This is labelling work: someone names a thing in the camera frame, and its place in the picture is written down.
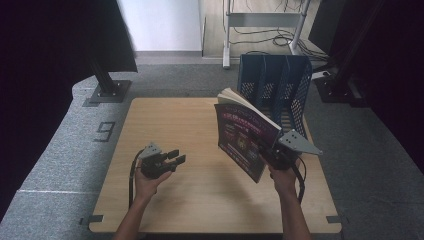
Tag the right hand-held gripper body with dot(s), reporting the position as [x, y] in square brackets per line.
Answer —
[293, 143]

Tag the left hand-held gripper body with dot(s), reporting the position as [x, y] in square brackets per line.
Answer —
[152, 165]

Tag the purple cover magazine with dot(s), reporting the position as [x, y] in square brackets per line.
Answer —
[240, 133]

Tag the blue plastic file rack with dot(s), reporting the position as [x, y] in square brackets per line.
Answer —
[276, 71]

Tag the person's left hand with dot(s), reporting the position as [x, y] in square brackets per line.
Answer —
[146, 186]

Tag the person's right hand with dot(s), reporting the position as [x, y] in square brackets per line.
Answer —
[285, 181]

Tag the white power strip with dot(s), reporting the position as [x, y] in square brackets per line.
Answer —
[320, 74]

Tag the grey tape strip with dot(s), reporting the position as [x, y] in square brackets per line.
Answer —
[95, 219]
[335, 219]

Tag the black curtain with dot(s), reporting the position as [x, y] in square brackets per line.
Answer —
[393, 66]
[43, 66]

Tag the white metal stand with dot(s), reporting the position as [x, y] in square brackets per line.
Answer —
[263, 19]

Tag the black post with base plate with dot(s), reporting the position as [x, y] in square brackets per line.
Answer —
[108, 90]
[336, 90]

